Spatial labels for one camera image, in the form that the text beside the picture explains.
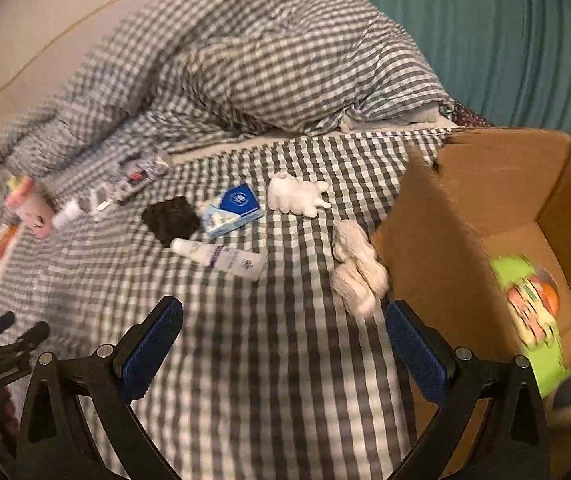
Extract cream socks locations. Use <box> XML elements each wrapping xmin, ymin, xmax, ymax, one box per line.
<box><xmin>330</xmin><ymin>220</ymin><xmax>389</xmax><ymax>320</ymax></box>

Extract grey patterned pouch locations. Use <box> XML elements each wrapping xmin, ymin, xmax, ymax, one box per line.
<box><xmin>104</xmin><ymin>151</ymin><xmax>172</xmax><ymax>204</ymax></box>

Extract green snack bag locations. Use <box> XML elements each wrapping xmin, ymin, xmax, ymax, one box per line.
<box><xmin>491</xmin><ymin>255</ymin><xmax>570</xmax><ymax>398</ymax></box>

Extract white tube with purple label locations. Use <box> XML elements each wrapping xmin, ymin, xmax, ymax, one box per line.
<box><xmin>170</xmin><ymin>238</ymin><xmax>267</xmax><ymax>281</ymax></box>

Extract brown cardboard box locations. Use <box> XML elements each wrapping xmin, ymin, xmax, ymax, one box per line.
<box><xmin>372</xmin><ymin>129</ymin><xmax>571</xmax><ymax>479</ymax></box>

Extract white small bottle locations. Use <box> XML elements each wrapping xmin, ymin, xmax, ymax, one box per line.
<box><xmin>52</xmin><ymin>198</ymin><xmax>84</xmax><ymax>231</ymax></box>

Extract black cloth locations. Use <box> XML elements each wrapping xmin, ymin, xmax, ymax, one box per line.
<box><xmin>142</xmin><ymin>196</ymin><xmax>200</xmax><ymax>247</ymax></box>

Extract teal curtain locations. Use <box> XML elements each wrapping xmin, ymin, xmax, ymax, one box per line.
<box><xmin>369</xmin><ymin>0</ymin><xmax>571</xmax><ymax>134</ymax></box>

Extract grey checked duvet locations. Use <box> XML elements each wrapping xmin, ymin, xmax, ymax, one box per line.
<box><xmin>0</xmin><ymin>0</ymin><xmax>453</xmax><ymax>216</ymax></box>

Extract blue white tissue pack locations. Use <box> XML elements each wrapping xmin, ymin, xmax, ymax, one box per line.
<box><xmin>198</xmin><ymin>183</ymin><xmax>264</xmax><ymax>240</ymax></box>

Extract tape roll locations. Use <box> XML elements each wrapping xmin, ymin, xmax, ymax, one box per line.
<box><xmin>536</xmin><ymin>266</ymin><xmax>560</xmax><ymax>318</ymax></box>

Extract pink children's drinking cup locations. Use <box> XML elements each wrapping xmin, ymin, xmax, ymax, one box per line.
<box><xmin>5</xmin><ymin>176</ymin><xmax>54</xmax><ymax>238</ymax></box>

